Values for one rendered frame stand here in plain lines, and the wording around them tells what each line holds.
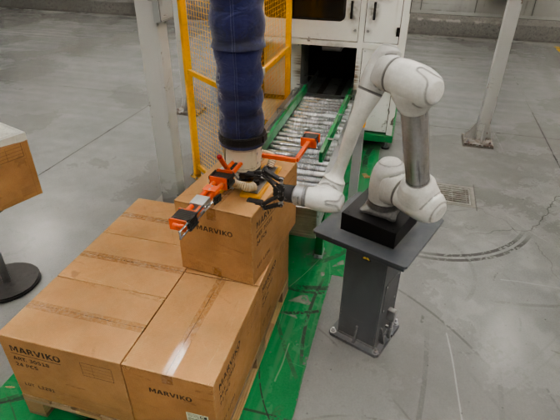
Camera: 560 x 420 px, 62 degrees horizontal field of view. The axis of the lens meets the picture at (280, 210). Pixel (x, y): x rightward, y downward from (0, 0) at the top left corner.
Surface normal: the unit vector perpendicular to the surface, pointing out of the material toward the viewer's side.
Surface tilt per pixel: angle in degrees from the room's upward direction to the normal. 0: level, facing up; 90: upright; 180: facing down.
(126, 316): 0
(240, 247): 90
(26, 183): 90
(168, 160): 90
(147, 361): 0
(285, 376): 0
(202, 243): 90
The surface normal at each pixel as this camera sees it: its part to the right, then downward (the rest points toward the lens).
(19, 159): 0.83, 0.30
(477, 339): 0.01, -0.85
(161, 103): -0.27, 0.49
